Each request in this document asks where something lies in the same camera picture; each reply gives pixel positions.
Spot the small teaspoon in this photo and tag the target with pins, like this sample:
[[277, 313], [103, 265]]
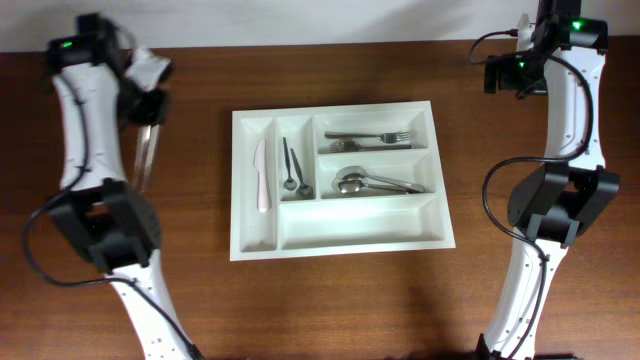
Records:
[[304, 190], [289, 184]]

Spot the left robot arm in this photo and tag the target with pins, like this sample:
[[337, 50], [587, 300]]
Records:
[[113, 107]]

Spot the metal fork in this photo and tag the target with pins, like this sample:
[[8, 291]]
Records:
[[387, 138], [347, 145]]

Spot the large metal spoon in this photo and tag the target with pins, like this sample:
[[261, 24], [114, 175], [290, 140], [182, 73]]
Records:
[[352, 172], [357, 186]]

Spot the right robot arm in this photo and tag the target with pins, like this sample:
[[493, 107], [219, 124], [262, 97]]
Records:
[[560, 54]]

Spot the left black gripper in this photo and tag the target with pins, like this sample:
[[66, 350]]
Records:
[[156, 98]]

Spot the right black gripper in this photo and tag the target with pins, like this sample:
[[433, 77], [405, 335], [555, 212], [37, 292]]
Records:
[[507, 77]]

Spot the white cutlery tray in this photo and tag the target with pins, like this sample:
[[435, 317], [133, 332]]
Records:
[[333, 223]]

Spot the white plastic knife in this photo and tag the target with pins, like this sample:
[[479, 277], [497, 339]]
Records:
[[263, 199]]

